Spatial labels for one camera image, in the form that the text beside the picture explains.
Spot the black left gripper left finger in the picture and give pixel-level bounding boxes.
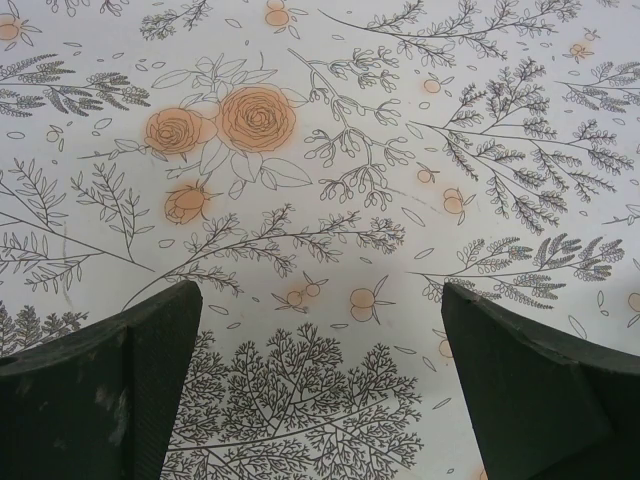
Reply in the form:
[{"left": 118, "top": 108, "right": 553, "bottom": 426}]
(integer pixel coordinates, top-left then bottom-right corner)
[{"left": 0, "top": 279, "right": 204, "bottom": 480}]

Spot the floral tablecloth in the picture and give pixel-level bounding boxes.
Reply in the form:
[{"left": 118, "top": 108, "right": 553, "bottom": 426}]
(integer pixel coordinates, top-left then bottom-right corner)
[{"left": 0, "top": 0, "right": 640, "bottom": 480}]

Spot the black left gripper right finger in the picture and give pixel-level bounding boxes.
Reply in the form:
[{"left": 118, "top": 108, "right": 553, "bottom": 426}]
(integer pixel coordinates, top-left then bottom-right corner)
[{"left": 442, "top": 283, "right": 640, "bottom": 480}]

